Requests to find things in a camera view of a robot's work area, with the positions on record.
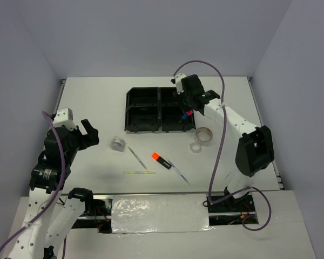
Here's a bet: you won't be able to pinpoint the purple cable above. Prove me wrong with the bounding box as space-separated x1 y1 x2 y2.
170 60 273 231
0 110 68 259

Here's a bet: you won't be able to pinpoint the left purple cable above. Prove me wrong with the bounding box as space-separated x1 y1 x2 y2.
0 110 68 259

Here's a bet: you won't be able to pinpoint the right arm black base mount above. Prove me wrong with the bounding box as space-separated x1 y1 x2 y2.
202 194 255 214

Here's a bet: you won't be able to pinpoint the silver tape roll in case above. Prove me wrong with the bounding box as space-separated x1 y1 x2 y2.
110 136 126 152

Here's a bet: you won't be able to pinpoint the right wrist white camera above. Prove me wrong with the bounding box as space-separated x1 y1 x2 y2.
171 73 186 94

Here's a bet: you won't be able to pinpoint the yellow-green clear pen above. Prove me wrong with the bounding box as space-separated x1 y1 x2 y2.
123 171 156 174

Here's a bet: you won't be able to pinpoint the wrist white camera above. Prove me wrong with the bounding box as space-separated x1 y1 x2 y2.
171 73 186 94
53 108 75 129

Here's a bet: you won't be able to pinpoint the blue cap black highlighter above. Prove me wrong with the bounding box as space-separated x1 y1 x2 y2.
180 113 188 121

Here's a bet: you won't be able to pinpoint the black four-compartment organizer tray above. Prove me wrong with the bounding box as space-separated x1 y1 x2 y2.
124 87 196 133

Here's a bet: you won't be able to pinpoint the aluminium rail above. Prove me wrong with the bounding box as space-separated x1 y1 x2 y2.
56 192 227 222

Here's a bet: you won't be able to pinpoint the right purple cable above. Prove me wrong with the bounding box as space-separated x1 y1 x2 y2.
170 60 273 231

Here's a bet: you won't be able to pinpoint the clear pen blue ink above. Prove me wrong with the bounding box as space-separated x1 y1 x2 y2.
167 159 190 185

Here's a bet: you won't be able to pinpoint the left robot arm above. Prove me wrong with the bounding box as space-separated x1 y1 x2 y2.
8 118 99 258

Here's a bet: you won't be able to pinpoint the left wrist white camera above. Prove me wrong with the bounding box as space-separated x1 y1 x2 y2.
53 108 75 129

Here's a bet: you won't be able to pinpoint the large brown-core tape roll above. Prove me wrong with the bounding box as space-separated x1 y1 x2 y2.
194 127 213 145

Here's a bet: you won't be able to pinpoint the clear pen grey stripes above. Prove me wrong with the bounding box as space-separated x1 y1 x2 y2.
127 146 148 171

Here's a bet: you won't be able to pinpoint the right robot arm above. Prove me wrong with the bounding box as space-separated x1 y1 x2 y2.
171 73 274 211

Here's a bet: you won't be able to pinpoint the small clear tape roll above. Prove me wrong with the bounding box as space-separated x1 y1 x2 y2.
190 142 202 153

